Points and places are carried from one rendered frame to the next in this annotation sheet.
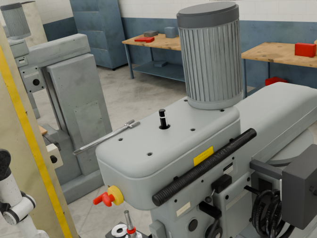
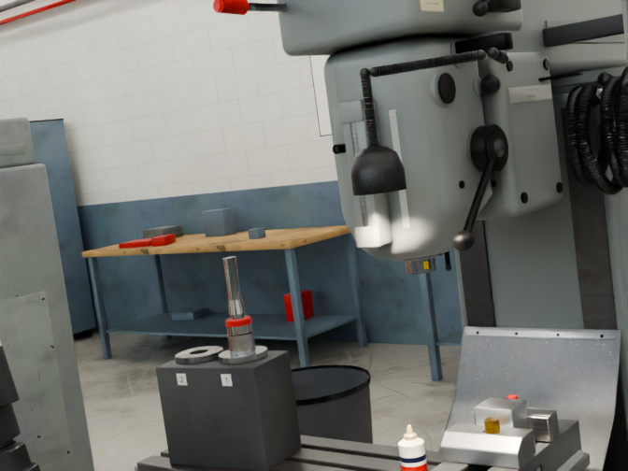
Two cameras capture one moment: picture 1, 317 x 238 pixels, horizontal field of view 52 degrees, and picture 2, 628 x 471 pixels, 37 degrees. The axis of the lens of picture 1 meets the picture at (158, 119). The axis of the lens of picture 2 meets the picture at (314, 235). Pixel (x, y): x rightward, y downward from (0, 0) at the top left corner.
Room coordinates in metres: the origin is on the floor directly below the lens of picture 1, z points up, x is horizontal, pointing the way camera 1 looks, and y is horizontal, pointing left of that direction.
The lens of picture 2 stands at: (-0.43, 0.48, 1.50)
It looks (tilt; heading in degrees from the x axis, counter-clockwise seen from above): 6 degrees down; 346
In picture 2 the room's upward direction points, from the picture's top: 8 degrees counter-clockwise
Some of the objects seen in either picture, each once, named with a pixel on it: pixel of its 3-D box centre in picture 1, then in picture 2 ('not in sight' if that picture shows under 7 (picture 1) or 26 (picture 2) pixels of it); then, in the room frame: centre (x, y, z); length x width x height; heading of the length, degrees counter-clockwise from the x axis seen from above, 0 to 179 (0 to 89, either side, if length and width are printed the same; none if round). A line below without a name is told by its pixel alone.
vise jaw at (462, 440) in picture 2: not in sight; (487, 445); (0.82, -0.04, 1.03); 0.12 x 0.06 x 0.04; 39
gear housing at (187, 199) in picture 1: (182, 173); (405, 10); (0.97, -0.05, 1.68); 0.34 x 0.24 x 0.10; 127
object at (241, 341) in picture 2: (132, 234); (240, 337); (1.24, 0.23, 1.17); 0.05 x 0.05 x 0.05
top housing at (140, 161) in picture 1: (171, 145); not in sight; (0.95, -0.03, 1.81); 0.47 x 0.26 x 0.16; 127
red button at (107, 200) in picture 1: (109, 199); not in sight; (0.79, 0.19, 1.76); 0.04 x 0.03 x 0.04; 37
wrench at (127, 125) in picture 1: (107, 136); not in sight; (0.93, 0.17, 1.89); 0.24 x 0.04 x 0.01; 127
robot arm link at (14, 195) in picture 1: (11, 196); not in sight; (1.24, 0.72, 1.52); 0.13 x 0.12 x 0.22; 148
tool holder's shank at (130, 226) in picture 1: (128, 220); (234, 288); (1.24, 0.23, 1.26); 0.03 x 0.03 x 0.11
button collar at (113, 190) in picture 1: (115, 195); not in sight; (0.80, 0.17, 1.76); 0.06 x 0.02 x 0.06; 37
